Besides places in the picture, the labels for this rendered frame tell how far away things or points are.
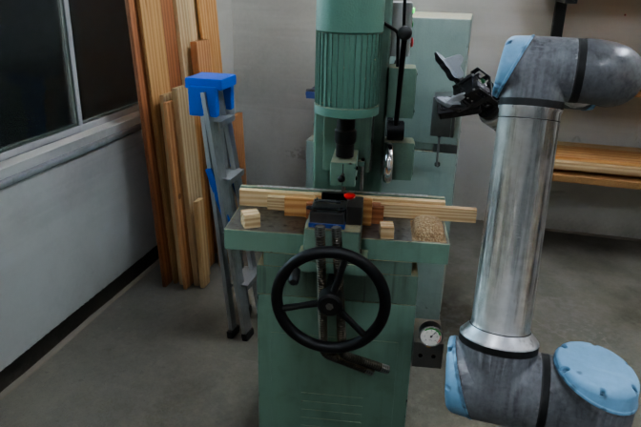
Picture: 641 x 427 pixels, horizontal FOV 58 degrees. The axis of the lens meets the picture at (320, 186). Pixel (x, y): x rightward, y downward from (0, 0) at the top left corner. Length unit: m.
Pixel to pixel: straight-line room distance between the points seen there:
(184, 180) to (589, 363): 2.16
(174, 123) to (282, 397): 1.52
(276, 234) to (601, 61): 0.88
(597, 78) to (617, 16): 2.77
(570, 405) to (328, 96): 0.89
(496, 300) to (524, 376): 0.14
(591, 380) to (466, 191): 2.95
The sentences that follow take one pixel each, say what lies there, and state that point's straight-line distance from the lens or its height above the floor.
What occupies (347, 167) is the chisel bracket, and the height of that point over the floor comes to 1.06.
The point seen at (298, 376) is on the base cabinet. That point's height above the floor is 0.44.
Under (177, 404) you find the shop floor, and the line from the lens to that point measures 2.41.
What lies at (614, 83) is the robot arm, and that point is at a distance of 1.14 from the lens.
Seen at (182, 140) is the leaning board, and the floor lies 0.79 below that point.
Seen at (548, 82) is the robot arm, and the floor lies 1.38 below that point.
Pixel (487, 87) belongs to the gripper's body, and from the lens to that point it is 1.53.
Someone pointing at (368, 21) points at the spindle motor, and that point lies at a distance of 1.47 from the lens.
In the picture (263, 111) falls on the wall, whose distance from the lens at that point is 4.14.
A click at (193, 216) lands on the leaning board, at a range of 3.00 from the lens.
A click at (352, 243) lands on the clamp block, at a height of 0.93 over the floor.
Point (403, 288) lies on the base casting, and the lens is 1.58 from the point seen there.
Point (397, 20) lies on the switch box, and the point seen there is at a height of 1.43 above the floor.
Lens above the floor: 1.54
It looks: 20 degrees down
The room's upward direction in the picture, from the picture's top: 1 degrees clockwise
